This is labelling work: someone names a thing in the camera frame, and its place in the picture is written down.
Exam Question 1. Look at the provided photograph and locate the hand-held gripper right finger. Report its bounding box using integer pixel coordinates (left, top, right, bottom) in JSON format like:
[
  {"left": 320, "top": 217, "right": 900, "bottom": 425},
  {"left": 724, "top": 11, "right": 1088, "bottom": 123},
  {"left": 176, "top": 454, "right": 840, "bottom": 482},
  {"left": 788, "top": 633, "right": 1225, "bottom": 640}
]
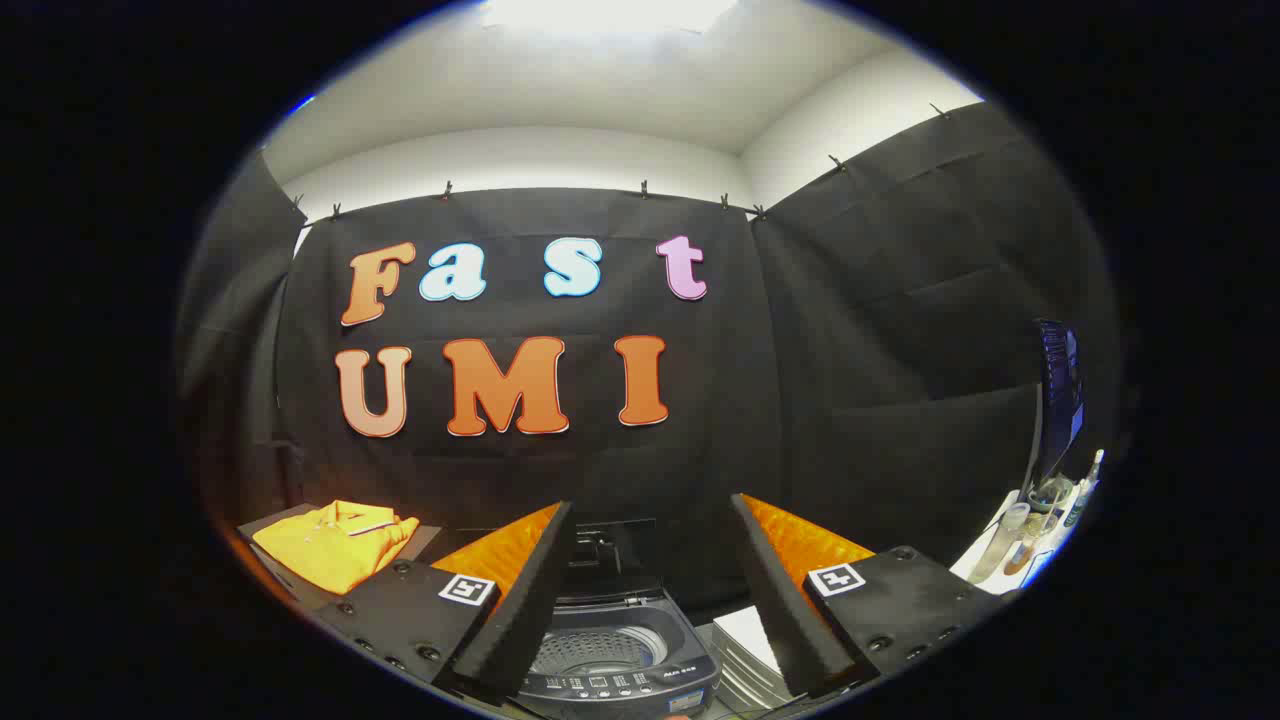
[{"left": 730, "top": 493, "right": 1006, "bottom": 701}]

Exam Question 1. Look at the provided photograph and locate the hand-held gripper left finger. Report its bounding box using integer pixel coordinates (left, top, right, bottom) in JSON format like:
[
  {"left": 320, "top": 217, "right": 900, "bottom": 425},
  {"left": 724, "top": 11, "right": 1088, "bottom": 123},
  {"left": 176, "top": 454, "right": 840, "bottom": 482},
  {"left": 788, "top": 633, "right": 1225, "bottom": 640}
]
[{"left": 313, "top": 500, "right": 578, "bottom": 703}]

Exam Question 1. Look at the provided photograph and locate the grey washing machine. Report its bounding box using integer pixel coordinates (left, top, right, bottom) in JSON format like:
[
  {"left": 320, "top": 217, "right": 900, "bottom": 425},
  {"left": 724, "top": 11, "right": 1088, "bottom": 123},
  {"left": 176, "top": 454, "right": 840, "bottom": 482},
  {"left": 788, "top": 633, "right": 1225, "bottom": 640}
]
[{"left": 515, "top": 520, "right": 723, "bottom": 719}]

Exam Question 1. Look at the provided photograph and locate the yellow polo shirt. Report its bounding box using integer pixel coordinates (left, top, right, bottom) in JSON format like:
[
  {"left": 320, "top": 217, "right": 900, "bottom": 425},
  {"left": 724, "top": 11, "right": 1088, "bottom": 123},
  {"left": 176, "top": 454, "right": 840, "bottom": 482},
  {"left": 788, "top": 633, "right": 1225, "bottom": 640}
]
[{"left": 252, "top": 500, "right": 421, "bottom": 596}]

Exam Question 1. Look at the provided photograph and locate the white slab stack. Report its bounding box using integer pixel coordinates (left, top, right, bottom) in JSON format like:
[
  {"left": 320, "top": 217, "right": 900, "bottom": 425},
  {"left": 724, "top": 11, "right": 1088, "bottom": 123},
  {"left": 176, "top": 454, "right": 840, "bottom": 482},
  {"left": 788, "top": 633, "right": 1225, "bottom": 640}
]
[{"left": 712, "top": 604, "right": 801, "bottom": 703}]

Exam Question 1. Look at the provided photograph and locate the grey side table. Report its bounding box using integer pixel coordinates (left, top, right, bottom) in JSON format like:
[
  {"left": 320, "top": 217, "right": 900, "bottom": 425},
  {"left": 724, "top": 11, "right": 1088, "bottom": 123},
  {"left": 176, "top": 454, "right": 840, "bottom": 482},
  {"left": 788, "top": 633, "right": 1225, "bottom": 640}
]
[{"left": 238, "top": 503, "right": 443, "bottom": 606}]

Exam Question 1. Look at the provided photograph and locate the white spray bottle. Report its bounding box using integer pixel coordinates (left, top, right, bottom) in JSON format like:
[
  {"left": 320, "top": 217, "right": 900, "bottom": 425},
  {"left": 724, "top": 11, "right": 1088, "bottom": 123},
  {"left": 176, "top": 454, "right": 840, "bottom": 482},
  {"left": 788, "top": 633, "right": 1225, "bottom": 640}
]
[{"left": 1062, "top": 448, "right": 1107, "bottom": 531}]

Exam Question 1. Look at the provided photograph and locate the dark computer monitor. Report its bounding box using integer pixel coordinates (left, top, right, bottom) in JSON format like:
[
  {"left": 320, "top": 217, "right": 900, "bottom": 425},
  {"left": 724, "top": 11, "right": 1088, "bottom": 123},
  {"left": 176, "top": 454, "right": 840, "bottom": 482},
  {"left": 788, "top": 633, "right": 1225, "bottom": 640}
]
[{"left": 1020, "top": 318, "right": 1088, "bottom": 496}]

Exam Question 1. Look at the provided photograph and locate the row of black cloth clips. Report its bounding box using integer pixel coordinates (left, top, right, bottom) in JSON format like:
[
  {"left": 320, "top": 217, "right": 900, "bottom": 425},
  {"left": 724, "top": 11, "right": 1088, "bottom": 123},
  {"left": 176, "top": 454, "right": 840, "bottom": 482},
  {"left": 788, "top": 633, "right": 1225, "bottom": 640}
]
[{"left": 290, "top": 100, "right": 951, "bottom": 223}]

